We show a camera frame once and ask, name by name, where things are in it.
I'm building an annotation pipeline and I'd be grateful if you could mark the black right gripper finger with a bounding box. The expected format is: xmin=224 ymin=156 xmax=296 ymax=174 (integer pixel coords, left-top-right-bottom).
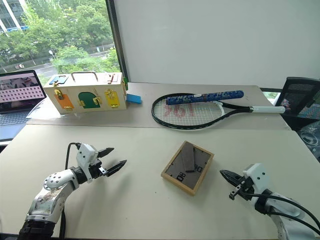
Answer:
xmin=223 ymin=174 xmax=242 ymax=188
xmin=219 ymin=169 xmax=244 ymax=181

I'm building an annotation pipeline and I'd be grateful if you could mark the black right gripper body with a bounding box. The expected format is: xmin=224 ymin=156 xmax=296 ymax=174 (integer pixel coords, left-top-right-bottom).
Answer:
xmin=228 ymin=174 xmax=256 ymax=202

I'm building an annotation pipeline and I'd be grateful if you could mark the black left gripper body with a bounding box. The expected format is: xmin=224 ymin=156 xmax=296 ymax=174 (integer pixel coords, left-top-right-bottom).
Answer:
xmin=87 ymin=150 xmax=109 ymax=180

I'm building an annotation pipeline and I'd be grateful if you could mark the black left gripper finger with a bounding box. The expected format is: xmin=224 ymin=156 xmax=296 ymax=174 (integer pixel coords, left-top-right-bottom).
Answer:
xmin=105 ymin=159 xmax=128 ymax=178
xmin=97 ymin=147 xmax=116 ymax=159

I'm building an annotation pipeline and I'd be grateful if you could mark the wooden lock activity box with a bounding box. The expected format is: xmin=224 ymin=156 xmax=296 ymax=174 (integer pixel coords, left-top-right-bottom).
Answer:
xmin=42 ymin=71 xmax=130 ymax=116

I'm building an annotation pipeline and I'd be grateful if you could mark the blue block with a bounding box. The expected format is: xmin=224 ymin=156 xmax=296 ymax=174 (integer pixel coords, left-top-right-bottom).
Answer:
xmin=125 ymin=93 xmax=143 ymax=105

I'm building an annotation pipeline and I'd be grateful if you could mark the black white tennis racket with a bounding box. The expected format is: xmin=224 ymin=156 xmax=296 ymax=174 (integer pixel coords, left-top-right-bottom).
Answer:
xmin=150 ymin=92 xmax=287 ymax=131

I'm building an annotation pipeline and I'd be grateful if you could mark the blue patterned tube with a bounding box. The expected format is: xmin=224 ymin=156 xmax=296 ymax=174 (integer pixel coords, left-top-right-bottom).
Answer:
xmin=165 ymin=90 xmax=245 ymax=106

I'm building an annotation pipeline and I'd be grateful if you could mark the clear plastic bag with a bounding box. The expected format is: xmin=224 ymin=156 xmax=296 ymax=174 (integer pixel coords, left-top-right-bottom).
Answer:
xmin=298 ymin=119 xmax=320 ymax=164

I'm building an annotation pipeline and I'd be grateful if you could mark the black mesh chair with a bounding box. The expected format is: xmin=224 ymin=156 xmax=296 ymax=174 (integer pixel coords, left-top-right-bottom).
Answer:
xmin=274 ymin=76 xmax=320 ymax=131

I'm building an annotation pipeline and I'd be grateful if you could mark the laptop computer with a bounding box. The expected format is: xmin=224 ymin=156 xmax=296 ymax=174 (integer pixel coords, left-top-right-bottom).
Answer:
xmin=0 ymin=69 xmax=48 ymax=141

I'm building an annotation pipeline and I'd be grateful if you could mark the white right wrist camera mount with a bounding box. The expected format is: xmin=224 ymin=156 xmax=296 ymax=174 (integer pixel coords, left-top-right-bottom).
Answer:
xmin=241 ymin=163 xmax=273 ymax=199

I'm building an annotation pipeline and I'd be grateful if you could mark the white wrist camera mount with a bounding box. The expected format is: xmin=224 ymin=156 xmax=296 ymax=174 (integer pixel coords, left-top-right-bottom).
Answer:
xmin=241 ymin=163 xmax=273 ymax=199
xmin=75 ymin=143 xmax=99 ymax=181

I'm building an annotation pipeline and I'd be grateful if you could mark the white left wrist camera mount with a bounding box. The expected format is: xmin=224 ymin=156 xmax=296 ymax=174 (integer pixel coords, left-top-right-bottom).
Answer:
xmin=75 ymin=143 xmax=99 ymax=181

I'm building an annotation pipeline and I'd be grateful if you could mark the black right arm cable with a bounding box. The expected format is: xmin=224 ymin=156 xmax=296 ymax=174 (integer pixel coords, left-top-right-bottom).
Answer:
xmin=245 ymin=191 xmax=320 ymax=236

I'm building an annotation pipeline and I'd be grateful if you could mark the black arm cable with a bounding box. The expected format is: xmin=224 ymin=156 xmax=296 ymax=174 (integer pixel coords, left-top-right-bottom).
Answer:
xmin=64 ymin=142 xmax=82 ymax=171
xmin=245 ymin=191 xmax=320 ymax=236

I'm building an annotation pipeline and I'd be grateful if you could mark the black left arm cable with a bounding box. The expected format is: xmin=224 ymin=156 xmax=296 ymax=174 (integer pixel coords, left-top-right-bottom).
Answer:
xmin=64 ymin=142 xmax=82 ymax=171

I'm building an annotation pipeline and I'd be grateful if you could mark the wooden framed picture frame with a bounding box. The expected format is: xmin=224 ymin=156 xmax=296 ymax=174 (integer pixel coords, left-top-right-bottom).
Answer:
xmin=160 ymin=140 xmax=215 ymax=197

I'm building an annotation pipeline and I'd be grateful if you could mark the dark window frame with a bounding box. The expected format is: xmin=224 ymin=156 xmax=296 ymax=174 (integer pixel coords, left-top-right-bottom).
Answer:
xmin=105 ymin=0 xmax=130 ymax=84

